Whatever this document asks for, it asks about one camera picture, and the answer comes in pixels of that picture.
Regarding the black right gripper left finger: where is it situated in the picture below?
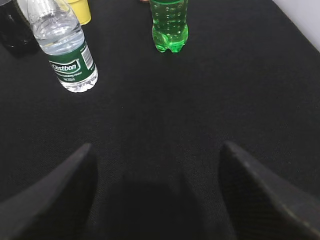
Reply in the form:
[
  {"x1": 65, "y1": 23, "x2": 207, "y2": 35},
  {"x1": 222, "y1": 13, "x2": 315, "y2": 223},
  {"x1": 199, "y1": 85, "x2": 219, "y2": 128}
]
[{"x1": 0, "y1": 143, "x2": 98, "y2": 240}]

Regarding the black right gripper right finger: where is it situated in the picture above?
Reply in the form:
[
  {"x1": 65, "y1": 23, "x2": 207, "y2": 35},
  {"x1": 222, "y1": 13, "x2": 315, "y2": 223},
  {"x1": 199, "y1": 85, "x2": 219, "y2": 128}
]
[{"x1": 218, "y1": 141, "x2": 320, "y2": 240}]

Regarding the yellow paper cup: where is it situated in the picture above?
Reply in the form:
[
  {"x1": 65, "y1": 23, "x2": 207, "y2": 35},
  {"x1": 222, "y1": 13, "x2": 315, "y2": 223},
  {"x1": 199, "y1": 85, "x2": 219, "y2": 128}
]
[{"x1": 67, "y1": 0, "x2": 92, "y2": 25}]

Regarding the clear water bottle green label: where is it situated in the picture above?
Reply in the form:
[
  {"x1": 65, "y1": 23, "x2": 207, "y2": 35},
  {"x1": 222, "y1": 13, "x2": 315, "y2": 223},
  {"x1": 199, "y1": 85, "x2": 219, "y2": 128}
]
[{"x1": 26, "y1": 0, "x2": 98, "y2": 93}]

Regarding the dark cola bottle red label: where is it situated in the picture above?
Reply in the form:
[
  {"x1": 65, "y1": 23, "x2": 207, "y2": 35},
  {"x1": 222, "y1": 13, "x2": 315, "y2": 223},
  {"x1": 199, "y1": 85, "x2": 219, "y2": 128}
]
[{"x1": 0, "y1": 0, "x2": 39, "y2": 58}]

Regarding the green soda bottle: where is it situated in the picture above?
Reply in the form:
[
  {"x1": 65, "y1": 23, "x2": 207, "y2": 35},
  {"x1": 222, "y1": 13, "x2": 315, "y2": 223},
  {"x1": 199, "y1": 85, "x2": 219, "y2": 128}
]
[{"x1": 149, "y1": 0, "x2": 189, "y2": 54}]

